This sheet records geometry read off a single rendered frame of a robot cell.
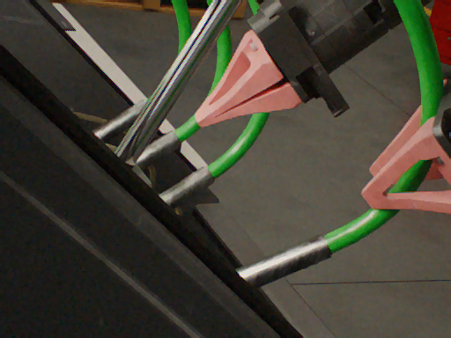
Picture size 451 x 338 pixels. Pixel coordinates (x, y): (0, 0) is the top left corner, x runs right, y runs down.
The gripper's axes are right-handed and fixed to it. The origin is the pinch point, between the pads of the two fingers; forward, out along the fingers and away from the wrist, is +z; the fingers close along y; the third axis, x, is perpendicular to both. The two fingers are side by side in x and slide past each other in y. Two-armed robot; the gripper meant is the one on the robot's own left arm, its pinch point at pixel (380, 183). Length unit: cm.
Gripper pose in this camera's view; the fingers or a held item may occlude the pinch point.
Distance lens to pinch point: 61.5
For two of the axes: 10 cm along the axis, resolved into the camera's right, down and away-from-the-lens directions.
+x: 6.0, 7.5, 2.7
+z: -7.3, 3.9, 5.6
